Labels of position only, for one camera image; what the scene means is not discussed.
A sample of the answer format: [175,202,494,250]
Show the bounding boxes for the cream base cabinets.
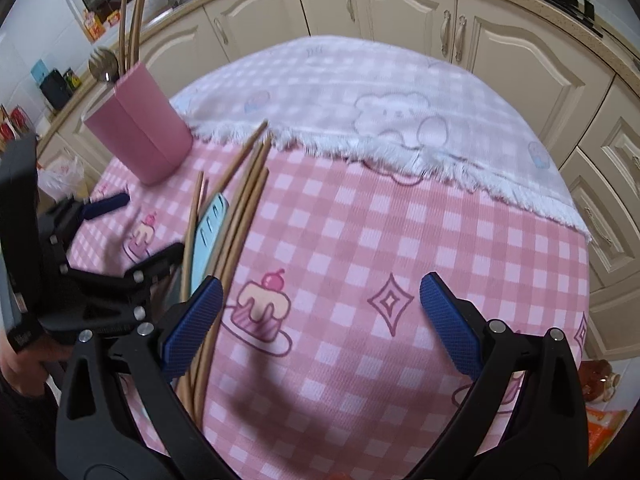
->
[35,0,640,361]

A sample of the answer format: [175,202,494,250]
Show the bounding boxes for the long wooden chopstick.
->
[118,0,135,81]
[127,0,153,71]

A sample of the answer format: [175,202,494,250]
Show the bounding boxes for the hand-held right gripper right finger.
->
[415,272,590,480]

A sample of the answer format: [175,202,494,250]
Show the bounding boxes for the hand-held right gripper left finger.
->
[56,276,236,480]

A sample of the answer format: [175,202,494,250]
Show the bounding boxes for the pink checkered tablecloth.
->
[65,137,591,480]

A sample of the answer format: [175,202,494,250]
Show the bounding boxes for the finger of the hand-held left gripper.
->
[45,242,186,335]
[41,192,130,272]

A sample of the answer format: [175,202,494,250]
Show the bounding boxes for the metal spork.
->
[88,47,120,85]

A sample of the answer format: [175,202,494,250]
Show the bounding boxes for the yellow detergent bottle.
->
[82,10,107,41]

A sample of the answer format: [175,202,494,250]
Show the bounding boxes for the black kettle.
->
[40,70,74,111]

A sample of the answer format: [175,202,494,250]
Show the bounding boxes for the pink utensil holder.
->
[82,62,193,186]

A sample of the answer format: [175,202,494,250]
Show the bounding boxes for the red utensil holder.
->
[0,105,29,151]

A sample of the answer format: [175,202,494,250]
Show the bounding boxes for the orange bag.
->
[585,405,629,467]

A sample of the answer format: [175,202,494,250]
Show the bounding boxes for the person's left hand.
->
[0,334,70,403]

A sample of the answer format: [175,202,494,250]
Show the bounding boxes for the white plastic bag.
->
[39,155,86,197]

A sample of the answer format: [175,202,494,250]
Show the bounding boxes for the white fringed cloth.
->
[172,35,593,246]

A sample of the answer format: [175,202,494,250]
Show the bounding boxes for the pile of wooden chopsticks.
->
[175,120,273,423]

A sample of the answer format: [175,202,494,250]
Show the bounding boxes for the brown jar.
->
[580,359,621,403]

